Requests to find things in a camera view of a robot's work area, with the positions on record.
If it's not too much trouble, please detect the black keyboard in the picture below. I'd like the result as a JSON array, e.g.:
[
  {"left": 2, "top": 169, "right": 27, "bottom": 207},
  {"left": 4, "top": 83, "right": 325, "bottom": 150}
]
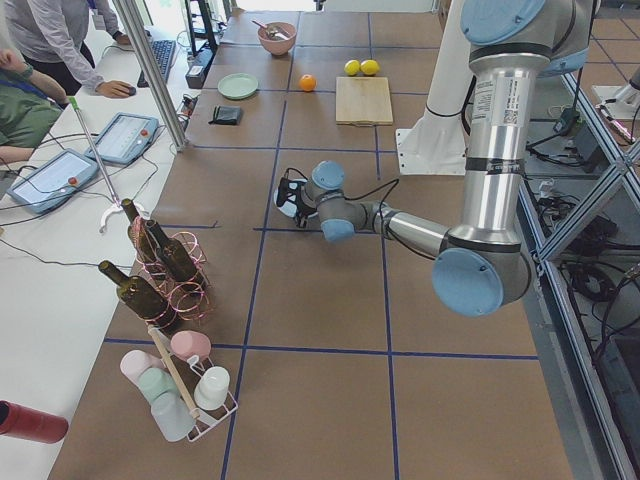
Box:
[{"left": 150, "top": 39, "right": 176, "bottom": 82}]

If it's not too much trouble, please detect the copper wire bottle rack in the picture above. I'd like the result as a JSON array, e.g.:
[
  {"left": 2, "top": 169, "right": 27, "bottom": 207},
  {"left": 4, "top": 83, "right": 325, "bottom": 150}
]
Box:
[{"left": 136, "top": 229, "right": 212, "bottom": 326}]

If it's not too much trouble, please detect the orange fruit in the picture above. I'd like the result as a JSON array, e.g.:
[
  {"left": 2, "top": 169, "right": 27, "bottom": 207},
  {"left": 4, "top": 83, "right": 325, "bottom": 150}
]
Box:
[{"left": 298, "top": 74, "right": 317, "bottom": 92}]

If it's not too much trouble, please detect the white cup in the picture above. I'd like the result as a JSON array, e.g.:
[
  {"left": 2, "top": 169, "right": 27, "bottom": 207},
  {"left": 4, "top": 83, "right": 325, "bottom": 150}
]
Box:
[{"left": 194, "top": 366, "right": 230, "bottom": 410}]

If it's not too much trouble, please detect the light blue cup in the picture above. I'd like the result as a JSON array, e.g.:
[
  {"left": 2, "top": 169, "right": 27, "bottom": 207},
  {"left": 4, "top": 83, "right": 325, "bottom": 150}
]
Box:
[{"left": 151, "top": 392, "right": 195, "bottom": 442}]

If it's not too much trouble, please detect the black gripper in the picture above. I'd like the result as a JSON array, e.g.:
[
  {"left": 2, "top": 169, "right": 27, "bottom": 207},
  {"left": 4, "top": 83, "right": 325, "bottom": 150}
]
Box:
[{"left": 292, "top": 182, "right": 315, "bottom": 228}]

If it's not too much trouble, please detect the grey folded cloth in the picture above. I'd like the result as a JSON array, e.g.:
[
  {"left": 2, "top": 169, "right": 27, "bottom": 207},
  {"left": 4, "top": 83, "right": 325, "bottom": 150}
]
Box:
[{"left": 208, "top": 105, "right": 243, "bottom": 126}]

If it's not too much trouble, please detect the blue teach pendant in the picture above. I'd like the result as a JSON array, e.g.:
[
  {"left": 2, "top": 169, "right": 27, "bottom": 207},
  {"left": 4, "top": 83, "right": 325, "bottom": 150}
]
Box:
[
  {"left": 94, "top": 112, "right": 159, "bottom": 166},
  {"left": 7, "top": 149, "right": 99, "bottom": 214}
]

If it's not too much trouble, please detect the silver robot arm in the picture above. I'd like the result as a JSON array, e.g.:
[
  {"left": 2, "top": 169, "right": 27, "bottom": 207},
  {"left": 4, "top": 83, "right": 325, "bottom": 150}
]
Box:
[{"left": 275, "top": 1, "right": 599, "bottom": 317}]

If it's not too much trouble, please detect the blue teach pendant far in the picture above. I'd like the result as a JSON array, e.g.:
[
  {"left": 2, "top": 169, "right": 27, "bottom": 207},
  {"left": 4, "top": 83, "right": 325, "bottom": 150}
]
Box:
[{"left": 94, "top": 112, "right": 159, "bottom": 166}]

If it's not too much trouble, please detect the blue teach pendant near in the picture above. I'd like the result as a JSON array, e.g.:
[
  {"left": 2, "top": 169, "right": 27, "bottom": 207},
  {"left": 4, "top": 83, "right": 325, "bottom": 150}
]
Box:
[{"left": 7, "top": 149, "right": 99, "bottom": 214}]

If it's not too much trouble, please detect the light blue plate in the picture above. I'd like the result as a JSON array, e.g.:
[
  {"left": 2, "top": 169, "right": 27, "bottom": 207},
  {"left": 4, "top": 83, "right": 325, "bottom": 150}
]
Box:
[{"left": 273, "top": 178, "right": 306, "bottom": 218}]

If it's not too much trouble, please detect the red cylinder bottle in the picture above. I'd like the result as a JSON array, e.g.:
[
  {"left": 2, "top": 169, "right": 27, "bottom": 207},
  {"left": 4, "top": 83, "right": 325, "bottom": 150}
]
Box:
[{"left": 1, "top": 400, "right": 69, "bottom": 444}]

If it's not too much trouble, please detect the white wire cup rack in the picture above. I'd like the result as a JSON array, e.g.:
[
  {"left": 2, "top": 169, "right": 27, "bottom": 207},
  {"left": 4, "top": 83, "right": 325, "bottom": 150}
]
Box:
[{"left": 144, "top": 324, "right": 240, "bottom": 444}]

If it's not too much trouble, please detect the yellow lemon upper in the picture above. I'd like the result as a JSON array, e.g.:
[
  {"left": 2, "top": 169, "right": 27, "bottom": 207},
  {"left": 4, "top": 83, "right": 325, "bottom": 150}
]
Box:
[{"left": 344, "top": 59, "right": 361, "bottom": 77}]

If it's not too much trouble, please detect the yellow lemon lower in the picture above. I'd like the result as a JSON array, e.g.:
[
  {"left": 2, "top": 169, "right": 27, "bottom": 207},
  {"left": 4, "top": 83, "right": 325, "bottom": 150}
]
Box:
[{"left": 360, "top": 59, "right": 380, "bottom": 76}]

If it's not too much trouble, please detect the metal scoop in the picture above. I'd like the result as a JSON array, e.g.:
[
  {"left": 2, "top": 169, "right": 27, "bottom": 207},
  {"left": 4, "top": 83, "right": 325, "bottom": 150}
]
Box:
[{"left": 253, "top": 20, "right": 291, "bottom": 40}]

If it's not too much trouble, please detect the pink bowl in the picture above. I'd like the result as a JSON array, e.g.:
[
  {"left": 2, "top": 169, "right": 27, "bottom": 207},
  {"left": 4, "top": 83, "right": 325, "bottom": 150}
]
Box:
[{"left": 257, "top": 22, "right": 297, "bottom": 56}]

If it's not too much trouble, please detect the dark green wine bottle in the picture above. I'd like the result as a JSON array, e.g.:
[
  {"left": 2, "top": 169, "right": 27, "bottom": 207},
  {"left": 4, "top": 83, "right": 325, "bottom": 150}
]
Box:
[{"left": 98, "top": 260, "right": 183, "bottom": 335}]

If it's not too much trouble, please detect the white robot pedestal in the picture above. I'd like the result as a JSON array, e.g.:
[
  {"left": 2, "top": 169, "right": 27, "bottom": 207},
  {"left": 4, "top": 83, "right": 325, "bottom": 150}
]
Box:
[{"left": 396, "top": 0, "right": 473, "bottom": 175}]

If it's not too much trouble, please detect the light green plate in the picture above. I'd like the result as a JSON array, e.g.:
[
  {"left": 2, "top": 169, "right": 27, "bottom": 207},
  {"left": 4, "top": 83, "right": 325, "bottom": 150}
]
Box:
[{"left": 217, "top": 73, "right": 259, "bottom": 100}]

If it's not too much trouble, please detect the yellow lemon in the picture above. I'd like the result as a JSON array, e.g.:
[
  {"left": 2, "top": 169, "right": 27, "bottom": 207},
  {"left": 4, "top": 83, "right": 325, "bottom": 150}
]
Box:
[
  {"left": 360, "top": 59, "right": 380, "bottom": 76},
  {"left": 344, "top": 59, "right": 361, "bottom": 77}
]

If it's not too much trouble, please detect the wooden cutting board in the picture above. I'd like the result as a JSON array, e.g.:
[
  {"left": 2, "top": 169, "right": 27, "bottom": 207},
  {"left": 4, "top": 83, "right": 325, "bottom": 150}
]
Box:
[{"left": 335, "top": 76, "right": 394, "bottom": 126}]

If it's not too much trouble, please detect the pink cup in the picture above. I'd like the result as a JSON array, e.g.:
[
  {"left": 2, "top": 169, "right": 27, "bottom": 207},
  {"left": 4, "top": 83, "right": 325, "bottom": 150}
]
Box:
[{"left": 170, "top": 330, "right": 212, "bottom": 361}]

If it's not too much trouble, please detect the aluminium frame post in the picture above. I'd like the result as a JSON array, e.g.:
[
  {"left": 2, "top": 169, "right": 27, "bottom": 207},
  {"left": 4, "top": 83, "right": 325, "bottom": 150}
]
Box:
[{"left": 113, "top": 0, "right": 187, "bottom": 152}]

